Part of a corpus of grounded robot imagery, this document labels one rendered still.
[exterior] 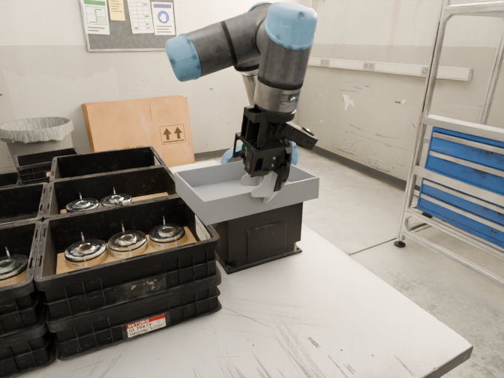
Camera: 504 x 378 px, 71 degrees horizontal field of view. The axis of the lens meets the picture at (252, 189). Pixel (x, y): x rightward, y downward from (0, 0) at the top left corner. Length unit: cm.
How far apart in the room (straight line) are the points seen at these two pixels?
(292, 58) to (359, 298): 74
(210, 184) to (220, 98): 350
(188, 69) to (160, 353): 64
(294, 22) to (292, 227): 76
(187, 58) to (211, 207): 27
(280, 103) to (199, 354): 61
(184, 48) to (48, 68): 337
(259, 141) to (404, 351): 62
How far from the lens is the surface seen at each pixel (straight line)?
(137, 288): 88
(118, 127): 389
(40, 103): 400
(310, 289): 109
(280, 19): 55
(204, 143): 438
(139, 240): 104
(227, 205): 69
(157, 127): 396
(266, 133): 62
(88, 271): 83
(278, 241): 117
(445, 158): 243
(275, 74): 56
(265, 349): 92
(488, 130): 227
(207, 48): 63
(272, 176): 67
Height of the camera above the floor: 138
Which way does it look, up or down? 23 degrees down
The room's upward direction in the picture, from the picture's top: straight up
